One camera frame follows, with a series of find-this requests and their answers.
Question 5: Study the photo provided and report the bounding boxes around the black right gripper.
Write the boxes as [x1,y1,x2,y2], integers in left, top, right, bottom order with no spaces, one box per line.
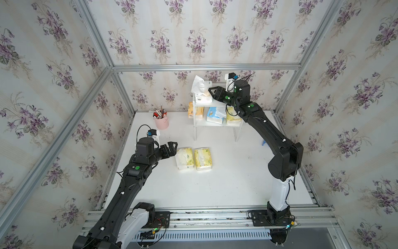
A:
[207,85,240,109]

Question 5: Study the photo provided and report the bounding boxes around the white tissue box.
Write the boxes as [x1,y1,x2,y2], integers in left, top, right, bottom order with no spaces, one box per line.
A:
[191,75,213,104]

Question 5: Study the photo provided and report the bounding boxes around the yellow green tissue pack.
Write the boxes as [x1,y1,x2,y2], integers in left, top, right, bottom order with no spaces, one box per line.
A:
[175,147,195,170]

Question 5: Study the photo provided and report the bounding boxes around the blue tissue pack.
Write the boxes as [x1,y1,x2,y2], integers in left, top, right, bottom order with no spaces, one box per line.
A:
[206,107,227,124]

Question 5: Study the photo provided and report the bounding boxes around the orange tissue pack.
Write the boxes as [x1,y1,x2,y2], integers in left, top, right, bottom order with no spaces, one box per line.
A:
[188,102,204,119]

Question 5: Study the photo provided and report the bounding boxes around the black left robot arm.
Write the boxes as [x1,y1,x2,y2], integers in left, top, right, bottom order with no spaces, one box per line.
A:
[73,137,178,249]

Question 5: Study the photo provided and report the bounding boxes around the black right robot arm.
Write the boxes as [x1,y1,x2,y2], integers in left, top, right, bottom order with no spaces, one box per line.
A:
[208,80,304,229]

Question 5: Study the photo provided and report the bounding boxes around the yellow tissue pack lower shelf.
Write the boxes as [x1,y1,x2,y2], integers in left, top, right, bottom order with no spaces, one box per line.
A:
[226,106,242,126]

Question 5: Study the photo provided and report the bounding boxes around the white two-tier shelf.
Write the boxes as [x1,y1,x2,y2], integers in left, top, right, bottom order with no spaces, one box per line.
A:
[189,93,243,142]

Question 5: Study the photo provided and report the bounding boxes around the pink pen cup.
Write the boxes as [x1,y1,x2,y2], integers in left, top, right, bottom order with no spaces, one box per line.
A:
[154,115,169,130]

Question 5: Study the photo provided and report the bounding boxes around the red pens in cup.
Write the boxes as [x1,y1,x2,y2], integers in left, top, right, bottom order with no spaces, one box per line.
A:
[151,104,167,119]

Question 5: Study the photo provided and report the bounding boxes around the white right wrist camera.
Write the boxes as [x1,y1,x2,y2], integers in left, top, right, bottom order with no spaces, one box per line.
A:
[224,73,238,91]

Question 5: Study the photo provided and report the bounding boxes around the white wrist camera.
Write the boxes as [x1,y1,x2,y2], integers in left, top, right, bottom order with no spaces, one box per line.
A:
[147,129,160,145]
[224,73,238,91]

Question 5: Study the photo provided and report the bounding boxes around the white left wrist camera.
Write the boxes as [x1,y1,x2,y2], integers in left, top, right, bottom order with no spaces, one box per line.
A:
[147,129,160,145]

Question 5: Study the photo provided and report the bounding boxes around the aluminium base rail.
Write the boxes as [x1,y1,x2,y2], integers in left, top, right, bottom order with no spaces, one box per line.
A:
[81,205,347,248]

